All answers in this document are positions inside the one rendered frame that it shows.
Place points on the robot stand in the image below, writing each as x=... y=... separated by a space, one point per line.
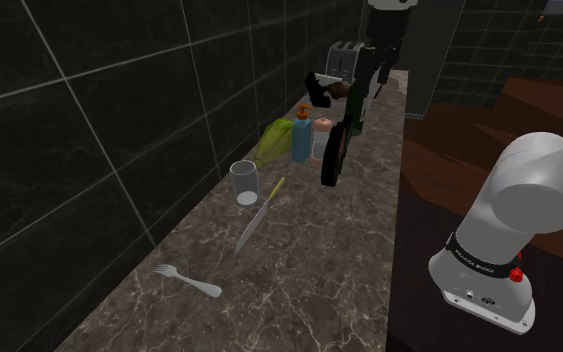
x=422 y=234

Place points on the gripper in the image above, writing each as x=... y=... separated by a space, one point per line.
x=387 y=29

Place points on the silver fork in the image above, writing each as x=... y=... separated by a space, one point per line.
x=198 y=284

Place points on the clear drinking glass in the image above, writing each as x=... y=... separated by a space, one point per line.
x=244 y=183

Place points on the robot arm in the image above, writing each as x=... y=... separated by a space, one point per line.
x=515 y=195

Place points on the silver toaster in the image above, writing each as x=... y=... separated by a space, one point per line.
x=342 y=61

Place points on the pink-topped clear grinder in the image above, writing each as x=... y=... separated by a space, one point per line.
x=320 y=141

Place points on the black frying pan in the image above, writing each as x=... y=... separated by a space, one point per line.
x=332 y=161

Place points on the dark green bottle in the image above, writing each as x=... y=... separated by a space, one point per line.
x=355 y=109

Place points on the black and brown kitchen tool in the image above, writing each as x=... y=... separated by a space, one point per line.
x=319 y=95

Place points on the blue soap dispenser orange pump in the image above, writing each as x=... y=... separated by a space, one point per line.
x=301 y=141

